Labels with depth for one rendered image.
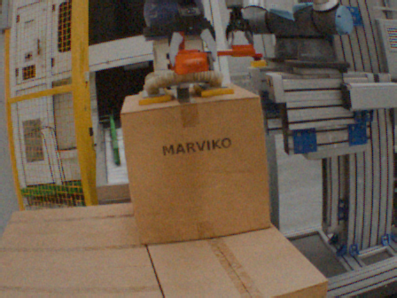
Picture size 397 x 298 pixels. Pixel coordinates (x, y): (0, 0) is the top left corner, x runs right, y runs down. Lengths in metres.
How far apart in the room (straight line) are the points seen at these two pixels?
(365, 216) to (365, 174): 0.19
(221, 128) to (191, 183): 0.17
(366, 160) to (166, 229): 0.87
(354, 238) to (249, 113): 0.84
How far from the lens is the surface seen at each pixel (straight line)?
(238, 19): 2.40
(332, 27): 1.99
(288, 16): 2.56
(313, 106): 2.08
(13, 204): 3.34
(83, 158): 3.28
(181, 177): 1.88
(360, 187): 2.38
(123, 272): 1.68
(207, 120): 1.86
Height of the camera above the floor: 1.13
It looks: 10 degrees down
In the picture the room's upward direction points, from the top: 6 degrees counter-clockwise
